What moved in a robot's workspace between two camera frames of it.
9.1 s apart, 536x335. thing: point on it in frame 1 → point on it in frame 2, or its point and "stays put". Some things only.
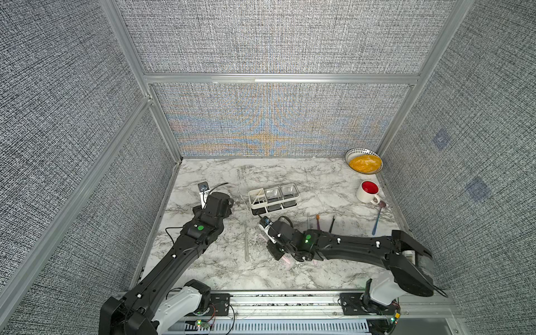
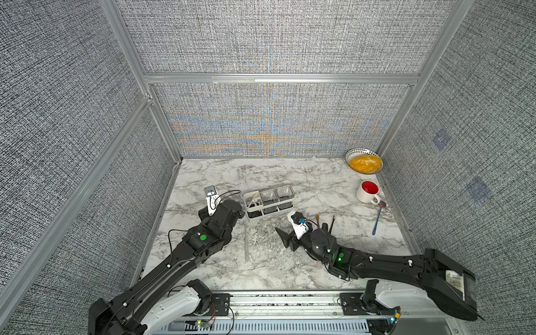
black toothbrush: x=331 y=225 stays put
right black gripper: x=270 y=246 → x=287 y=240
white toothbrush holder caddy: x=262 y=200 stays put
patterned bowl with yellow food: x=363 y=161 stays put
